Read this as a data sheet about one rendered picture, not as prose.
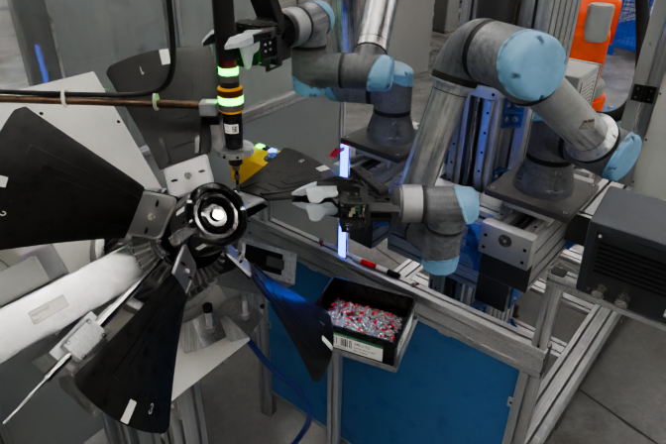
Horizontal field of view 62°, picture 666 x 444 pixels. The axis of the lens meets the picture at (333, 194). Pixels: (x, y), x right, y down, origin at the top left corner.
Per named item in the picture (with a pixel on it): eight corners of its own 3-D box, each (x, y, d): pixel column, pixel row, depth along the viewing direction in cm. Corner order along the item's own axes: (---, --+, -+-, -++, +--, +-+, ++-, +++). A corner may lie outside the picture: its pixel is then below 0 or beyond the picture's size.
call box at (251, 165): (231, 184, 161) (228, 151, 156) (256, 172, 168) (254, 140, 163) (272, 202, 153) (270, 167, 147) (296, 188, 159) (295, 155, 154)
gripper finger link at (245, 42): (243, 77, 92) (266, 62, 100) (240, 41, 89) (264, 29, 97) (225, 75, 93) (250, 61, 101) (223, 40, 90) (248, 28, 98)
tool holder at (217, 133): (200, 160, 101) (194, 108, 96) (210, 144, 107) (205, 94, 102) (250, 161, 101) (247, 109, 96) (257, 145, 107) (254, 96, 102)
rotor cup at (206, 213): (134, 233, 101) (163, 210, 91) (182, 183, 110) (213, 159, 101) (192, 286, 104) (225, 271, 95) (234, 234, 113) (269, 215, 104)
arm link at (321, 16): (337, 40, 122) (338, -1, 118) (312, 51, 113) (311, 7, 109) (305, 36, 125) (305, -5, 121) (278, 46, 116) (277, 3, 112)
